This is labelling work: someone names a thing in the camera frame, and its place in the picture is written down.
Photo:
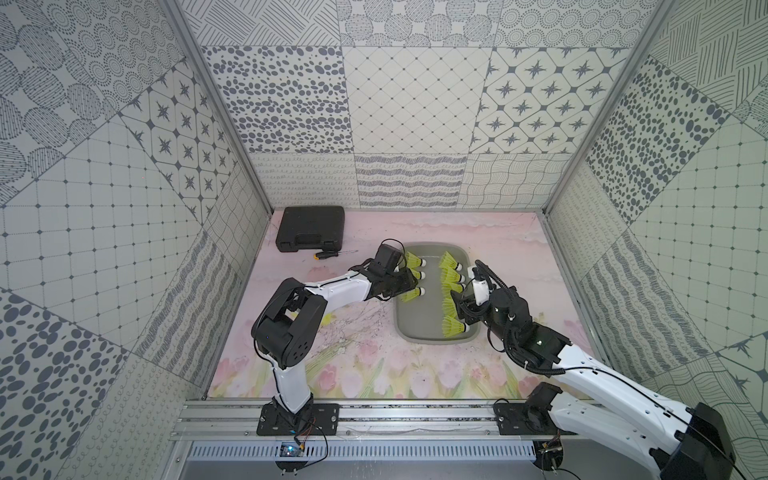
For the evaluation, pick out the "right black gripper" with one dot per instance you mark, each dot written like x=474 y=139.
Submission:
x=466 y=307

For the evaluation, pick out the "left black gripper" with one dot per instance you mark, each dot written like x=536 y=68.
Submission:
x=400 y=279

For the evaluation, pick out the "yellow shuttlecock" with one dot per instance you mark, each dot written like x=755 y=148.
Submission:
x=326 y=319
x=412 y=294
x=452 y=327
x=448 y=288
x=450 y=276
x=417 y=274
x=449 y=308
x=413 y=261
x=449 y=262

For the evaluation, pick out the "grey plastic storage box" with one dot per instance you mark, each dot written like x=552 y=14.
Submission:
x=419 y=321

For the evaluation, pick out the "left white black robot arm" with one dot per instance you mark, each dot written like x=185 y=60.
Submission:
x=287 y=327

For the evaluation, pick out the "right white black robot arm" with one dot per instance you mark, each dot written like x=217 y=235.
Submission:
x=579 y=394

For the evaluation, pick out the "black connector box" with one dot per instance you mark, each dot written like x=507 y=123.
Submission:
x=548 y=456

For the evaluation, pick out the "black plastic tool case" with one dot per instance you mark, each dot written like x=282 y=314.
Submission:
x=311 y=227

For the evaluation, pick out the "pink floral table mat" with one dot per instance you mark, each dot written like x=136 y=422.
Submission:
x=361 y=354

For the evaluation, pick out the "small green circuit board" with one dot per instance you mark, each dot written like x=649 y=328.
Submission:
x=290 y=450

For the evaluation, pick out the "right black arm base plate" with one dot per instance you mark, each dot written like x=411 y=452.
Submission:
x=532 y=417

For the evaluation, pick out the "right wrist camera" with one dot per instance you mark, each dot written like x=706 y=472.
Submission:
x=481 y=285

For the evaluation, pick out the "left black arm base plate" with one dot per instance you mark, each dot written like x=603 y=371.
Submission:
x=314 y=418

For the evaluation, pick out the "aluminium mounting rail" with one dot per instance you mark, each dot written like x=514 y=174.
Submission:
x=236 y=420

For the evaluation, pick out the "white perforated cable duct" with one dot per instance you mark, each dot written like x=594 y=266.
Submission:
x=400 y=450

